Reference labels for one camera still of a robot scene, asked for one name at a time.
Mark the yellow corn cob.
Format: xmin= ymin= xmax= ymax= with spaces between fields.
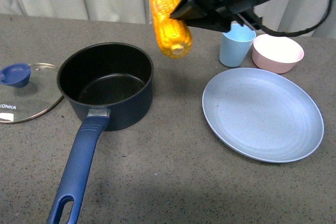
xmin=149 ymin=0 xmax=192 ymax=59

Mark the dark blue saucepan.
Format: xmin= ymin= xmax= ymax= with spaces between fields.
xmin=47 ymin=42 xmax=154 ymax=223

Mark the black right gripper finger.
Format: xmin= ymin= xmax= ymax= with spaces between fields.
xmin=172 ymin=0 xmax=207 ymax=14

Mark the glass pot lid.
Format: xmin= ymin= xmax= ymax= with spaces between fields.
xmin=1 ymin=63 xmax=62 ymax=124

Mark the black cable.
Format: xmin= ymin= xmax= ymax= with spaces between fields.
xmin=258 ymin=0 xmax=336 ymax=37

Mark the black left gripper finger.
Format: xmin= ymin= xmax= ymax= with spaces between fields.
xmin=170 ymin=4 xmax=231 ymax=32

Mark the pink bowl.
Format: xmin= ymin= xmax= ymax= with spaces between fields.
xmin=252 ymin=34 xmax=305 ymax=74

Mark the light blue plate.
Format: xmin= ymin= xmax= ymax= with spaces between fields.
xmin=202 ymin=68 xmax=324 ymax=163

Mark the light blue cup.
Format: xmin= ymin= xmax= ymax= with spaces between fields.
xmin=219 ymin=24 xmax=256 ymax=68

